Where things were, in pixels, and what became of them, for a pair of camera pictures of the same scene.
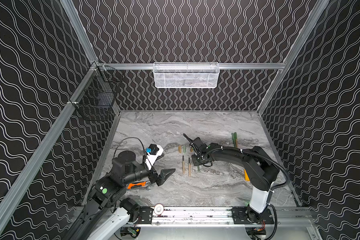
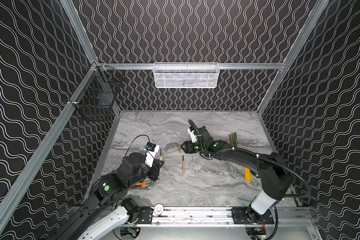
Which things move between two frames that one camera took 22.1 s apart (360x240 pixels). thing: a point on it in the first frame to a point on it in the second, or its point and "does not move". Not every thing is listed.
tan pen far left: (183, 165) does not move
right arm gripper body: (196, 147) to (200, 135)
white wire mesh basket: (186, 75) does not move
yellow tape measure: (246, 176) does not move
